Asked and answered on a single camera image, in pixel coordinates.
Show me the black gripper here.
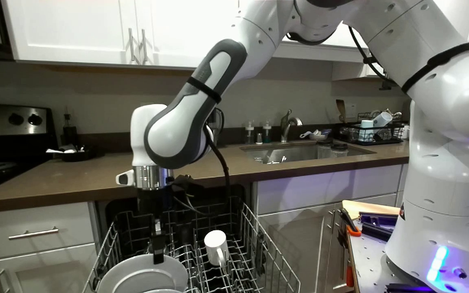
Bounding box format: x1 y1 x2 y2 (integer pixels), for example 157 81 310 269
136 186 190 263

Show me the white round plate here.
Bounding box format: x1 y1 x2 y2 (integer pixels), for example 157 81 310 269
96 253 188 293

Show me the white mug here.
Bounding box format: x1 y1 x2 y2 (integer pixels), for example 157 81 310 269
203 229 227 266

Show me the white lower drawer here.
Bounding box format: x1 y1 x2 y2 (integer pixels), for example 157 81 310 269
0 203 92 256

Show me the stainless kitchen sink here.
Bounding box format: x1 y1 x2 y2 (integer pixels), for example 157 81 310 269
244 141 369 164

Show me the chrome sink faucet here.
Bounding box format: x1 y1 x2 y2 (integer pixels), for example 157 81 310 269
280 112 302 143

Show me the black stove top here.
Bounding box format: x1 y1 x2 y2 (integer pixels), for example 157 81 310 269
0 102 60 196

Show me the white upper cabinet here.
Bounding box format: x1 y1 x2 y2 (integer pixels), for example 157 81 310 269
1 0 242 68

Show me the dish drying rack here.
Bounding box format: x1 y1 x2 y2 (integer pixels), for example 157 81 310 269
337 110 403 144

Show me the wire dishwasher rack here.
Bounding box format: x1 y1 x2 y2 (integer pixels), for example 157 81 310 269
81 201 301 293

